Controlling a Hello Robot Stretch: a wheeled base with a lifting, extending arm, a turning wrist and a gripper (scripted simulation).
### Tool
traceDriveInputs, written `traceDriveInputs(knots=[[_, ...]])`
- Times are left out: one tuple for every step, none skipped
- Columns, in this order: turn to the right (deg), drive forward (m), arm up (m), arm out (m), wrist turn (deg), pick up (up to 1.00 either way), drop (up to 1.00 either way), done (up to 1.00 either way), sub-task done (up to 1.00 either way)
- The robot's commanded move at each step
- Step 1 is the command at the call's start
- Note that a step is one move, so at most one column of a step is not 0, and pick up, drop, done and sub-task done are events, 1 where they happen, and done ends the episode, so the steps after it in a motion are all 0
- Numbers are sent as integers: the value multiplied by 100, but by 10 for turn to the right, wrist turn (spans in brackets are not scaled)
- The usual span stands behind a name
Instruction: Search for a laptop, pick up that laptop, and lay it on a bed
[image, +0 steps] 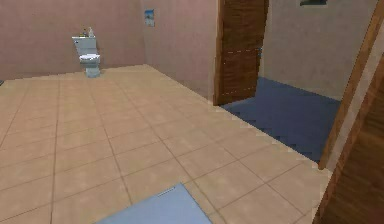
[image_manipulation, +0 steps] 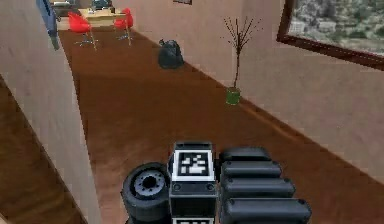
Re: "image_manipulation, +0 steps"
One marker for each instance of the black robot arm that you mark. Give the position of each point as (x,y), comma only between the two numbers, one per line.
(253,186)

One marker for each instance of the red chair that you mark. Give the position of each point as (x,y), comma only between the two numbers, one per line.
(125,21)
(80,26)

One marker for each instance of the light wooden table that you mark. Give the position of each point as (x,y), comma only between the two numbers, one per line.
(101,16)

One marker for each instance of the dark framed wall picture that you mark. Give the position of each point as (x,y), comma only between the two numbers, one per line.
(182,1)

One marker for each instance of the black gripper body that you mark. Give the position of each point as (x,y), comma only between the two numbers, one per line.
(146,193)

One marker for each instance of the dark sofa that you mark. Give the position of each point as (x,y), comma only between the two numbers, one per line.
(65,7)

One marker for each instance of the bare plant in green pot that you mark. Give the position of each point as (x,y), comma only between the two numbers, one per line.
(233,95)

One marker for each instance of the blue room door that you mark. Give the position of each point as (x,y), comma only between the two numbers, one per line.
(49,20)

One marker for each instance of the brown framed window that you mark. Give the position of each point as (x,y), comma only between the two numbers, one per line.
(336,23)

